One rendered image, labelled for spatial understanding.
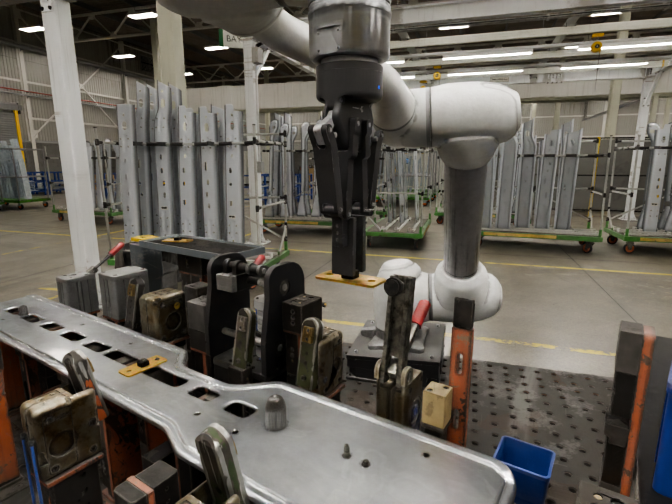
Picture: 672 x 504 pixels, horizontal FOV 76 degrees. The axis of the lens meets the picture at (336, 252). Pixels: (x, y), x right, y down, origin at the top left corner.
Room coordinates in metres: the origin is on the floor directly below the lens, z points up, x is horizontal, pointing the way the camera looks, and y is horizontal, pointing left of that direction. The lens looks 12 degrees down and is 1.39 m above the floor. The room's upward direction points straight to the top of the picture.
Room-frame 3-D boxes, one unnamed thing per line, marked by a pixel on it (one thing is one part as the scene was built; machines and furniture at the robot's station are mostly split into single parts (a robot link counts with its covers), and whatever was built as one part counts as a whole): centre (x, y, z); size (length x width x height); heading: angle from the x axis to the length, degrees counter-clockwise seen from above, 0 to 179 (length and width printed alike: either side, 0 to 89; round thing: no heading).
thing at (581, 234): (7.10, -3.28, 0.88); 1.91 x 1.00 x 1.76; 69
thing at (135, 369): (0.77, 0.37, 1.01); 0.08 x 0.04 x 0.01; 146
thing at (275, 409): (0.58, 0.09, 1.02); 0.03 x 0.03 x 0.07
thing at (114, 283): (1.09, 0.56, 0.90); 0.13 x 0.10 x 0.41; 147
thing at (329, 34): (0.51, -0.01, 1.52); 0.09 x 0.09 x 0.06
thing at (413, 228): (7.66, -1.15, 0.88); 1.91 x 1.00 x 1.76; 163
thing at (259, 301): (0.88, 0.18, 0.94); 0.18 x 0.13 x 0.49; 57
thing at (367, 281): (0.51, -0.02, 1.25); 0.08 x 0.04 x 0.01; 57
